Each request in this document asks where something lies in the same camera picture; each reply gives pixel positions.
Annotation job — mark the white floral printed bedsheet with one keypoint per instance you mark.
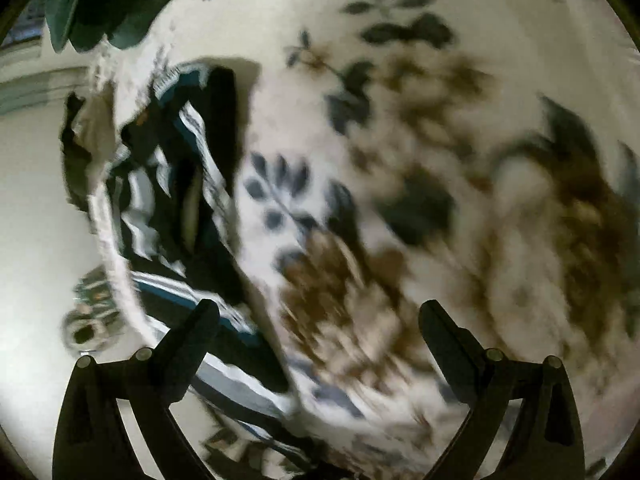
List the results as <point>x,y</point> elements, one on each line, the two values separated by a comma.
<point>400,160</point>

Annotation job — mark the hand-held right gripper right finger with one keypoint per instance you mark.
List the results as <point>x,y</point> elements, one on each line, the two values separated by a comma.
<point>445,340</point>

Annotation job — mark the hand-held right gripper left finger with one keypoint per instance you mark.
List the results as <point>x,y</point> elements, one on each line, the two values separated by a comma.
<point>192,340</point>

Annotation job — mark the dark striped small garment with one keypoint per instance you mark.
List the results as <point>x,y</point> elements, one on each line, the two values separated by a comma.
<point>170,200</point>

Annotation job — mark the dark green cloth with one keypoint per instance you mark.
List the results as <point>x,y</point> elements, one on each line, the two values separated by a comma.
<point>105,5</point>

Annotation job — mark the small patterned object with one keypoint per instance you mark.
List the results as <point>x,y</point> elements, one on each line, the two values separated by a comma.
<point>90,310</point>

